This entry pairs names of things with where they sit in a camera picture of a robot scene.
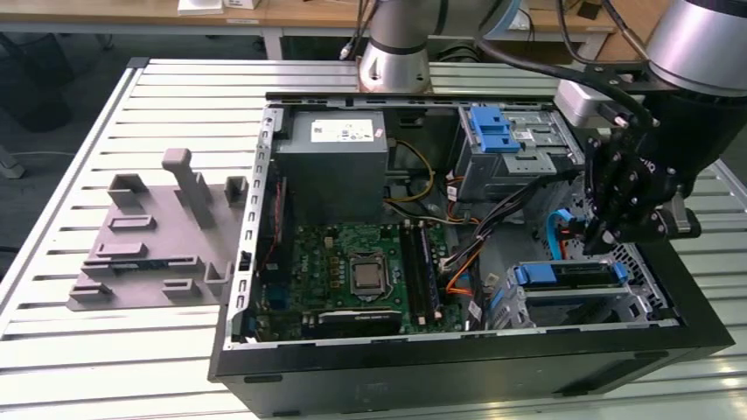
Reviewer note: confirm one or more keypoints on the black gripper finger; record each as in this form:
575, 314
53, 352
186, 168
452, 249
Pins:
593, 175
636, 205

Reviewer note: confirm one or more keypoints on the hard disk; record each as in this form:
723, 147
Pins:
533, 273

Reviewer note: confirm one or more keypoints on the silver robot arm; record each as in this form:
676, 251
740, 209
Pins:
390, 65

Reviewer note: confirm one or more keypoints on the metal disk bay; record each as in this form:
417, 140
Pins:
636, 306

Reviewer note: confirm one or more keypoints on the metal optical drive cage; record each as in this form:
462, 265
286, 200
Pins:
525, 164

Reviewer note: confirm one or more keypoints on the blue drive cage latch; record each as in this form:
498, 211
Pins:
486, 127

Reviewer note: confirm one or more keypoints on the wooden cabinet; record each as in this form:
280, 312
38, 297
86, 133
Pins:
619, 50

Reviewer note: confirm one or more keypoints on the small black box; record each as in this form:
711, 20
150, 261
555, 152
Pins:
588, 11

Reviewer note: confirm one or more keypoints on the installed RAM stick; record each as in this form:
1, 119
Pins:
432, 280

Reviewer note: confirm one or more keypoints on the silver CPU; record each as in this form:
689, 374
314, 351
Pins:
366, 275

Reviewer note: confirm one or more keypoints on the grey power supply unit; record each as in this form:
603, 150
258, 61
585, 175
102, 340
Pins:
326, 184

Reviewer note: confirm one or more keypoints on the CPU socket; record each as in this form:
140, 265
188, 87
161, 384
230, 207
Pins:
350, 280

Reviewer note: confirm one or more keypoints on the green motherboard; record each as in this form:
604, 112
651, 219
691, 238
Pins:
314, 262

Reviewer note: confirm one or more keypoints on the black graphics card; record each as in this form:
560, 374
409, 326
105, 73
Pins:
356, 324

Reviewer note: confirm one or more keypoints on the black PC case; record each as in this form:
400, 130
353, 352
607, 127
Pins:
408, 372

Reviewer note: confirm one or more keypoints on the grey parts rack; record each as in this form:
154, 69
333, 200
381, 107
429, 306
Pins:
162, 245

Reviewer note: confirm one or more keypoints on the white box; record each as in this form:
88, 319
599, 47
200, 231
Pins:
198, 6

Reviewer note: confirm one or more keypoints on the wooden desk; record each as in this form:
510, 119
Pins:
174, 22

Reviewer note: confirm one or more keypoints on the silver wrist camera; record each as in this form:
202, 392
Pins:
577, 100

